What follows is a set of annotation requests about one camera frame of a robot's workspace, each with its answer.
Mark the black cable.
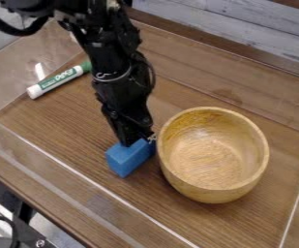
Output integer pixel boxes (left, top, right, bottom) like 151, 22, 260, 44
0, 214, 20, 248

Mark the black metal stand base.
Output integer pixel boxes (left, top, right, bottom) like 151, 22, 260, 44
12, 219, 57, 248

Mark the clear acrylic front wall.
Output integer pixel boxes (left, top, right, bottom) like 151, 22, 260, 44
0, 124, 199, 248

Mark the blue foam block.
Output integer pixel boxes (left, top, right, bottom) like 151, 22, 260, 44
105, 139, 155, 178

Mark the light wooden bowl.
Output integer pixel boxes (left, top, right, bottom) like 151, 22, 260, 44
156, 107, 270, 203

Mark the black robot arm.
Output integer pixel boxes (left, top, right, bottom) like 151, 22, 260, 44
0, 0, 155, 146

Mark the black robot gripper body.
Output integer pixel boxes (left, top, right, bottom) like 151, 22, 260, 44
92, 73, 152, 122

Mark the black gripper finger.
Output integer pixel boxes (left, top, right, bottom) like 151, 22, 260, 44
101, 106, 141, 147
127, 119, 153, 143

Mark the green white dry-erase marker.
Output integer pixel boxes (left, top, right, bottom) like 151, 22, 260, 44
25, 61, 92, 99

